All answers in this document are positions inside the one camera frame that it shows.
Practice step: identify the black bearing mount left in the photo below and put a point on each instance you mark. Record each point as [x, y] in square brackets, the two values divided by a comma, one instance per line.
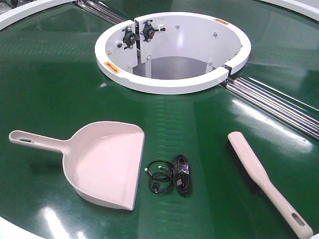
[129, 37]

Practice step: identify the white central ring housing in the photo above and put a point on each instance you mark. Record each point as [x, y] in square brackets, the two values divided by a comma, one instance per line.
[195, 53]

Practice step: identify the metal rollers gap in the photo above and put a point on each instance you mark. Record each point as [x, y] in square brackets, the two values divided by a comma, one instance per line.
[275, 105]
[99, 10]

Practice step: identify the pink hand brush black bristles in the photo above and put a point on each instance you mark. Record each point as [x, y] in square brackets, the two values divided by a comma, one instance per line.
[257, 180]

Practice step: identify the black bearing mount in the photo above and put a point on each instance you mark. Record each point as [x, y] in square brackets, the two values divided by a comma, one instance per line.
[129, 37]
[149, 31]

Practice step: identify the metal rollers top gap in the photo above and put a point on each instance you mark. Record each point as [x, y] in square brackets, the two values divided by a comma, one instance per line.
[99, 10]

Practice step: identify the white outer rim top left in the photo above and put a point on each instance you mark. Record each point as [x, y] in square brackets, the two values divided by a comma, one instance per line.
[20, 12]

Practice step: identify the black bearing mount right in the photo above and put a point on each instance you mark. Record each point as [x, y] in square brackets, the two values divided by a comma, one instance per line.
[149, 31]

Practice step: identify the pink plastic dustpan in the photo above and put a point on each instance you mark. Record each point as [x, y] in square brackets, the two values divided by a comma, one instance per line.
[101, 160]

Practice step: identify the metal rollers right gap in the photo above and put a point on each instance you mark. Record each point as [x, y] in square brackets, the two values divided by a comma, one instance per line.
[275, 105]

